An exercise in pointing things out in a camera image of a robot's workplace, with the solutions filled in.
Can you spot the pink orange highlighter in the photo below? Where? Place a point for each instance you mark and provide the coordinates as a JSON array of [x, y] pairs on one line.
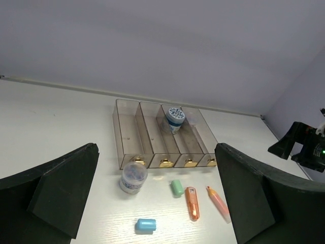
[[220, 204]]

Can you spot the green eraser cap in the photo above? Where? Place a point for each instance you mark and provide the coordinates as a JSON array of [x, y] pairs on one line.
[[177, 188]]

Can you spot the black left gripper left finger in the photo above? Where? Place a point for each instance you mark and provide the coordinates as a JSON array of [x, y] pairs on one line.
[[45, 204]]

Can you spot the blue eraser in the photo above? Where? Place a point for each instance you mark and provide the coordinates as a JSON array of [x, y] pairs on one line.
[[145, 226]]

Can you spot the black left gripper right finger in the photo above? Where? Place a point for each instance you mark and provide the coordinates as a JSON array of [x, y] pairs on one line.
[[268, 205]]

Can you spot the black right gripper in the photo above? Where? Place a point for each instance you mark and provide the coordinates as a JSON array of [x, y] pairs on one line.
[[311, 154]]

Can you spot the clear paper clip jar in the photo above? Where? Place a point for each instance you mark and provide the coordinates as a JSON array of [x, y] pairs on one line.
[[133, 177]]

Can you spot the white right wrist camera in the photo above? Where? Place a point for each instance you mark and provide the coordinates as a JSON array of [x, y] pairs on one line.
[[321, 127]]

